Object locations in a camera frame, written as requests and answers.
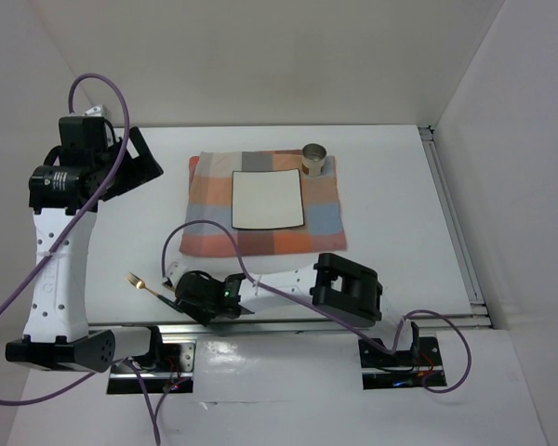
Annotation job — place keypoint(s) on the checkered orange blue cloth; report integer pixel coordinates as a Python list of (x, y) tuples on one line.
[(210, 198)]

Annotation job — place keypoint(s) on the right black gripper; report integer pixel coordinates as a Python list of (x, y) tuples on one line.
[(202, 316)]

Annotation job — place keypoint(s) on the square white plate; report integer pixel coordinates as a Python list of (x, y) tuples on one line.
[(267, 200)]

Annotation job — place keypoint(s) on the metal cup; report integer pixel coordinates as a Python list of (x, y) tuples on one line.
[(313, 157)]

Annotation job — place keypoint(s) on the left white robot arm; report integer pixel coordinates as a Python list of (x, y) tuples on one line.
[(90, 160)]

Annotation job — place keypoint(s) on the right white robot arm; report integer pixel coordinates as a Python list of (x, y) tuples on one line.
[(333, 286)]

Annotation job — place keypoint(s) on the aluminium rail front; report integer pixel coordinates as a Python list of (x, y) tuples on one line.
[(272, 327)]

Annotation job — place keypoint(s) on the aluminium rail right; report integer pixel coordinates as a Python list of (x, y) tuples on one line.
[(468, 274)]

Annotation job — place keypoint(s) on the aluminium rail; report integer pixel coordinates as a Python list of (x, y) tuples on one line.
[(468, 274), (272, 327)]

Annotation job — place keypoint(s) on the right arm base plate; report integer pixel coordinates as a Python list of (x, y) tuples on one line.
[(404, 369)]

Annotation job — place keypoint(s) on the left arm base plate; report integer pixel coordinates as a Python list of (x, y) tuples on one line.
[(169, 369)]

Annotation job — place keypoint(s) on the gold fork green handle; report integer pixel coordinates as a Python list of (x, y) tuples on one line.
[(140, 284)]

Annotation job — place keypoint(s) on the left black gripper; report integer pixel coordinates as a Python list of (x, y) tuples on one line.
[(140, 168)]

